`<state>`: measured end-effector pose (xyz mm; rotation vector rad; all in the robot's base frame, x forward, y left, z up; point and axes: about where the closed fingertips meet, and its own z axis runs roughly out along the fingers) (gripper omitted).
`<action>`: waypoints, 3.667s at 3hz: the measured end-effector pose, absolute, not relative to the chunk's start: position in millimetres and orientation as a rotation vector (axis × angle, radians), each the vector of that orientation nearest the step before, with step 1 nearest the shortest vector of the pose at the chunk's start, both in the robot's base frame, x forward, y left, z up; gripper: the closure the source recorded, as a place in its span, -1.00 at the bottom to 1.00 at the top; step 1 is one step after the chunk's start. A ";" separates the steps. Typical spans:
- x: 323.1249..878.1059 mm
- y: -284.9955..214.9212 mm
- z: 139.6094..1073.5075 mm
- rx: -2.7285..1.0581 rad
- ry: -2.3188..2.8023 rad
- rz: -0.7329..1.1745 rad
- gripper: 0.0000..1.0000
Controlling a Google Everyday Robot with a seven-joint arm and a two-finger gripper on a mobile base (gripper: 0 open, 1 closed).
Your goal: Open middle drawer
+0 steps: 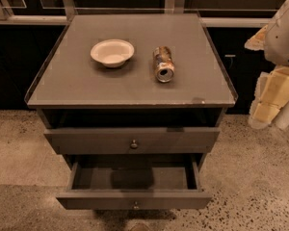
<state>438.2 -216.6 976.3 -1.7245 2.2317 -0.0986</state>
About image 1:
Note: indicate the white paper bowl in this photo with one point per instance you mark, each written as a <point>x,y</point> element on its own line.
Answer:
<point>112,52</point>

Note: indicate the grey top drawer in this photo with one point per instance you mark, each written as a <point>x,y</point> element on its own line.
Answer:
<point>157,140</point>

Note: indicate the white cylindrical robot base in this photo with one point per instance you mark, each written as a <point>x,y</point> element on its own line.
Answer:
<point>282,119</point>

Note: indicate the grey drawer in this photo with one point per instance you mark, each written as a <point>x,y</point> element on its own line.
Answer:
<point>134,182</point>
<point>157,140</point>

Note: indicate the dark right cabinet handle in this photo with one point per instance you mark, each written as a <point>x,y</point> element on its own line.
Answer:
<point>230,58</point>

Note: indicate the metal railing frame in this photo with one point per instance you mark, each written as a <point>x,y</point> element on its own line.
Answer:
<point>213,13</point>

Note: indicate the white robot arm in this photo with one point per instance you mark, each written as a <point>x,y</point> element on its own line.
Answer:
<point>273,38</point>

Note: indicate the crushed soda can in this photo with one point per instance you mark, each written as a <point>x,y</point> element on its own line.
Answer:
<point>163,64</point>

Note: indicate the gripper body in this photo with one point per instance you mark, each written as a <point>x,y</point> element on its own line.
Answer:
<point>283,39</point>

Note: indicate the grey drawer cabinet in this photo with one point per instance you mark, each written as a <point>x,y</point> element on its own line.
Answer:
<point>73,80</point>

